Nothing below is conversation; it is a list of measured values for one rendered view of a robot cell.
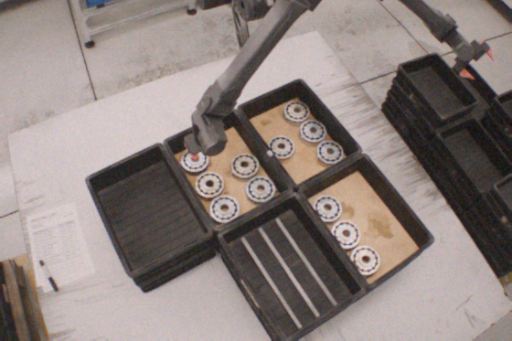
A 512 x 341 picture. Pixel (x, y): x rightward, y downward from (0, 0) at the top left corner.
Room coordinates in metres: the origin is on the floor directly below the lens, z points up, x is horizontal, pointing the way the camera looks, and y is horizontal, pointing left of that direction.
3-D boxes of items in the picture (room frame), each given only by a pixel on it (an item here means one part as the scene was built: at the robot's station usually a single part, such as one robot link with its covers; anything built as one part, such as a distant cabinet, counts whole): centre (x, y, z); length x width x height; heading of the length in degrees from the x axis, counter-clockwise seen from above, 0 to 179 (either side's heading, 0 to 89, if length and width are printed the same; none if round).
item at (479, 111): (1.70, -1.30, 0.26); 0.40 x 0.30 x 0.23; 29
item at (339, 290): (0.40, -0.13, 0.87); 0.40 x 0.30 x 0.11; 35
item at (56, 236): (0.46, 0.73, 0.70); 0.33 x 0.23 x 0.01; 29
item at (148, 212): (0.56, 0.35, 0.87); 0.40 x 0.30 x 0.11; 35
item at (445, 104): (1.50, -0.95, 0.37); 0.40 x 0.30 x 0.45; 29
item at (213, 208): (0.59, 0.09, 0.86); 0.10 x 0.10 x 0.01
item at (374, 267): (0.44, -0.38, 0.86); 0.10 x 0.10 x 0.01
